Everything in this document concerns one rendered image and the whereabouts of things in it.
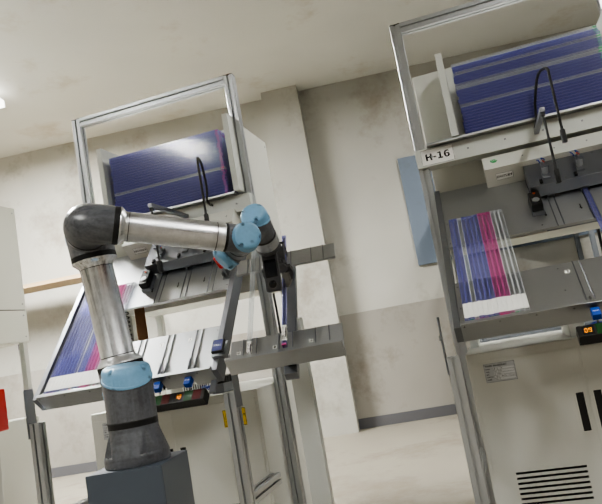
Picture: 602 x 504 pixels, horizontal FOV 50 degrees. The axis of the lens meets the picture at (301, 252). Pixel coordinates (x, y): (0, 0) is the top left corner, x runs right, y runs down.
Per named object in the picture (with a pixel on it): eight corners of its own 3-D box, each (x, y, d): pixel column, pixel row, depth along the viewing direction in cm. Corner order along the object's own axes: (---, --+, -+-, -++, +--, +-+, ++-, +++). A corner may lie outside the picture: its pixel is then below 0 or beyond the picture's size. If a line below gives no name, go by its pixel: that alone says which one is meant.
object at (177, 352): (216, 374, 211) (212, 368, 209) (44, 403, 228) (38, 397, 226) (224, 329, 225) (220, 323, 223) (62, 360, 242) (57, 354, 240)
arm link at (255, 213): (231, 217, 182) (252, 196, 185) (243, 240, 190) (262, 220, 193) (251, 228, 178) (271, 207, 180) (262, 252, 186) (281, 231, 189)
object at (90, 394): (218, 381, 211) (209, 368, 207) (47, 410, 229) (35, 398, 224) (219, 378, 212) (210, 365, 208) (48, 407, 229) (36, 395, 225)
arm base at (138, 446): (157, 464, 144) (151, 419, 146) (93, 474, 146) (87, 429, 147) (179, 451, 159) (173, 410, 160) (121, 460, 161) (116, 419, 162)
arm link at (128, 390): (106, 426, 146) (98, 366, 148) (106, 422, 159) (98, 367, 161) (160, 416, 150) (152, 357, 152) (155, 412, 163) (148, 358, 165)
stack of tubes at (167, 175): (228, 192, 261) (218, 128, 264) (116, 219, 274) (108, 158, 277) (240, 197, 273) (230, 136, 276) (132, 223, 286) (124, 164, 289)
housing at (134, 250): (245, 246, 262) (231, 220, 253) (138, 270, 275) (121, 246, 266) (247, 234, 268) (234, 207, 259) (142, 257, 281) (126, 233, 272)
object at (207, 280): (234, 296, 240) (228, 287, 237) (80, 327, 257) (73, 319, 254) (245, 238, 264) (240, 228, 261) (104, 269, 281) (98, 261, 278)
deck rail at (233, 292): (224, 380, 211) (216, 369, 207) (218, 381, 212) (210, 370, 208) (250, 237, 264) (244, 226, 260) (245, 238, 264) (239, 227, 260)
